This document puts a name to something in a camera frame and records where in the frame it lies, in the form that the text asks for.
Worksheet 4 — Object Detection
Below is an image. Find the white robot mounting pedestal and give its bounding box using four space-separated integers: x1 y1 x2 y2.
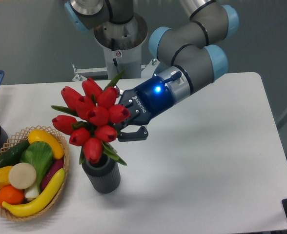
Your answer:
72 45 160 81

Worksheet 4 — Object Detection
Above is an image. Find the green cucumber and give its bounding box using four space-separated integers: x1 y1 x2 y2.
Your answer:
0 140 30 168

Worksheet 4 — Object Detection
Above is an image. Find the woven wicker basket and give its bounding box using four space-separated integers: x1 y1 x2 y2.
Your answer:
0 126 70 222

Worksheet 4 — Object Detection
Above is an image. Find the red tulip bouquet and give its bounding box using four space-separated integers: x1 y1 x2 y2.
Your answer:
52 72 131 165

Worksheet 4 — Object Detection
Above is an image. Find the yellow squash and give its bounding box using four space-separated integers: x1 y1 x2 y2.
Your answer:
28 129 64 159

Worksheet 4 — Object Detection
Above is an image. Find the orange fruit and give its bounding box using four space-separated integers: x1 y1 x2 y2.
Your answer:
0 185 24 207

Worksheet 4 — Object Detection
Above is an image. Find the green bok choy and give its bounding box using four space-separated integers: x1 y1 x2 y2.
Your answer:
20 141 53 201

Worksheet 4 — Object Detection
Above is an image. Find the yellow banana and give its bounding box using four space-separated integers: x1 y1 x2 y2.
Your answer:
2 168 65 217

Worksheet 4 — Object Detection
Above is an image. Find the yellow bell pepper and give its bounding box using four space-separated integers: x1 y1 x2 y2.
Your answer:
0 166 13 189

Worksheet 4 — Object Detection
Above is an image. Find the beige round disc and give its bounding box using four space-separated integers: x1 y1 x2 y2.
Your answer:
8 162 37 190

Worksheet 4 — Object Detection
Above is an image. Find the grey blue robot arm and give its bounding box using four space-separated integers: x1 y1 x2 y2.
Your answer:
65 0 239 142

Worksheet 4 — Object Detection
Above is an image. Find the dark grey ribbed vase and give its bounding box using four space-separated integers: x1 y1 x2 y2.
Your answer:
82 154 121 194

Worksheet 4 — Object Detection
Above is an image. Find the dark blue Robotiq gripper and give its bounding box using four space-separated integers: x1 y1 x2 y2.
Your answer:
114 75 178 142

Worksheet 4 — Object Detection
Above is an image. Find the purple sweet potato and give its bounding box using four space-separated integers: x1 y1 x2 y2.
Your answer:
41 159 64 191

